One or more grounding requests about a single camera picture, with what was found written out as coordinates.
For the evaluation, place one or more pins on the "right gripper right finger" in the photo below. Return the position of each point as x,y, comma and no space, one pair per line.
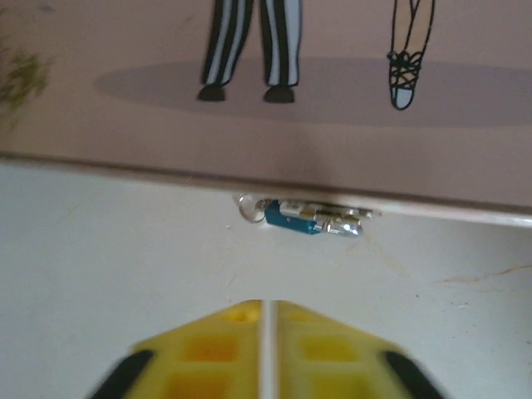
341,357

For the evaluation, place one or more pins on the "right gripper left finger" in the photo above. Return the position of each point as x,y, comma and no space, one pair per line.
199,357

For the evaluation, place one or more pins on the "pink wedding print tin box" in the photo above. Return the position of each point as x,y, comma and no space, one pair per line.
166,124

